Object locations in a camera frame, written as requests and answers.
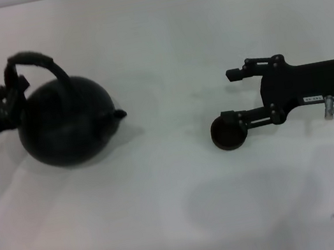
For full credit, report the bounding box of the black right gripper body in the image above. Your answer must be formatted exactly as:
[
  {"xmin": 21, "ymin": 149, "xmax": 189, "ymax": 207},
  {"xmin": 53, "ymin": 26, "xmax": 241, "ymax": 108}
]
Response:
[{"xmin": 254, "ymin": 44, "xmax": 334, "ymax": 128}]

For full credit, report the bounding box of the dark brown teacup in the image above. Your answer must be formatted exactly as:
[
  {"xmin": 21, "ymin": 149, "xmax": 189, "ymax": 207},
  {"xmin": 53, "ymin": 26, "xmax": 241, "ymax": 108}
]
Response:
[{"xmin": 207, "ymin": 112, "xmax": 251, "ymax": 156}]

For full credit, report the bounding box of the black round teapot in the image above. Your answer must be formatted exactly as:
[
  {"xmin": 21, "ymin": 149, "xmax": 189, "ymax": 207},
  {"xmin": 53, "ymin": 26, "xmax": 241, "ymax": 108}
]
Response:
[{"xmin": 0, "ymin": 35, "xmax": 136, "ymax": 178}]

